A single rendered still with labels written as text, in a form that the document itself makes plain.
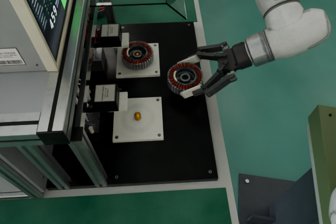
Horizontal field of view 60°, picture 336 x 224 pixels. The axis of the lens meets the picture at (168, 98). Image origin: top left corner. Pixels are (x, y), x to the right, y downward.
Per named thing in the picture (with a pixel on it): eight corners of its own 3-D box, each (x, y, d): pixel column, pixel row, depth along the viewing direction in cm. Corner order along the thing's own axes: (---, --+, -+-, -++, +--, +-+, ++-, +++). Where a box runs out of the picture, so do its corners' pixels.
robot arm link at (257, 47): (268, 43, 87) (249, 51, 89) (260, 23, 80) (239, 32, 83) (276, 66, 82) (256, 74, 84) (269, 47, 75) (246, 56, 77)
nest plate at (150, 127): (161, 98, 95) (161, 96, 94) (163, 140, 87) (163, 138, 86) (115, 100, 95) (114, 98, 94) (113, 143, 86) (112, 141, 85)
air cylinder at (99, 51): (105, 54, 106) (102, 44, 101) (104, 70, 102) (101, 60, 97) (91, 55, 106) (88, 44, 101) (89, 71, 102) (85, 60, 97)
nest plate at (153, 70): (158, 45, 109) (158, 42, 108) (160, 76, 100) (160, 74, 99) (118, 46, 108) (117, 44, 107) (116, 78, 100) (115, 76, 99)
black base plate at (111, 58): (193, 25, 118) (193, 21, 116) (217, 180, 82) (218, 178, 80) (76, 30, 116) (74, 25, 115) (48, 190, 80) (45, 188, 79)
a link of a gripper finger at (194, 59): (196, 56, 91) (196, 54, 91) (176, 64, 94) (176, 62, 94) (200, 61, 93) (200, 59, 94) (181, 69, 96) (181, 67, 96)
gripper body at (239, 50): (256, 71, 84) (225, 82, 87) (249, 49, 88) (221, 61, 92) (248, 56, 78) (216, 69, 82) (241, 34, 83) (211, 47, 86)
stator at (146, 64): (153, 46, 107) (152, 39, 103) (154, 70, 100) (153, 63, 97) (122, 48, 106) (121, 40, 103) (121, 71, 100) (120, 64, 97)
